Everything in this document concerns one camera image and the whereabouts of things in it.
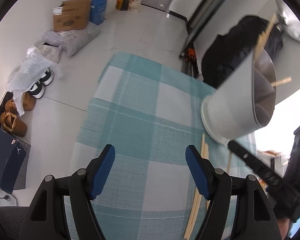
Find wooden chopstick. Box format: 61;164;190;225
183;134;205;240
226;151;232;174
200;142;210;210

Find person's right hand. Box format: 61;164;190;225
277;217;290;240

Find navy jordan shoe box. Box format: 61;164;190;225
0;128;26;194

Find grey divided utensil holder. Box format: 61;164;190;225
200;50;277;145

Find brown shoe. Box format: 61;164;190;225
4;92;36;113
0;112;27;137

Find black white sneaker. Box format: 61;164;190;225
28;68;54;99

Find teal checkered tablecloth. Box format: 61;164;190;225
63;52;256;240

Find black backpack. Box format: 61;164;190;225
201;15;284;90

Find white plastic bag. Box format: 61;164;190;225
6;52;63;116

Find brown cardboard box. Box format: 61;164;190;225
53;0;92;31

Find blue cardboard box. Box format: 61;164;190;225
90;0;107;25

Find red yellow snack bag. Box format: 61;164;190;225
116;0;130;11

